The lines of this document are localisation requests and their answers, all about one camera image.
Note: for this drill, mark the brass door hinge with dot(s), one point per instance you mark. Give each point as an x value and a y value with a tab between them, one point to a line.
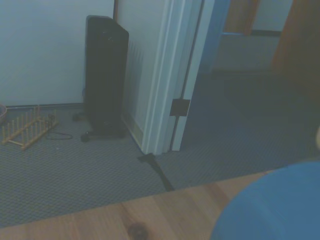
180	107

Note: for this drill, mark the blue round plate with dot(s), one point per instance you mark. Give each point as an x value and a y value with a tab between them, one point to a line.
272	205

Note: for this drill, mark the wooden inner door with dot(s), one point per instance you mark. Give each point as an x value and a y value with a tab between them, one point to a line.
297	35

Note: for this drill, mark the black tower heater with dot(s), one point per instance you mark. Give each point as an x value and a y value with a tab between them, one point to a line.
105	75

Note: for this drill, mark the black floor door stop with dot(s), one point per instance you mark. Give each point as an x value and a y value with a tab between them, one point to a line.
160	172

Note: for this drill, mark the wooden dish rack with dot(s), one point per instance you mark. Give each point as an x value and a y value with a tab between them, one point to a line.
27	130

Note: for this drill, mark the white door frame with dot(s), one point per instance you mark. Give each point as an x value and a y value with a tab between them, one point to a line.
165	75

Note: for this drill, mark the open white door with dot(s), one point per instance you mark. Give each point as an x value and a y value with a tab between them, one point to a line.
200	62

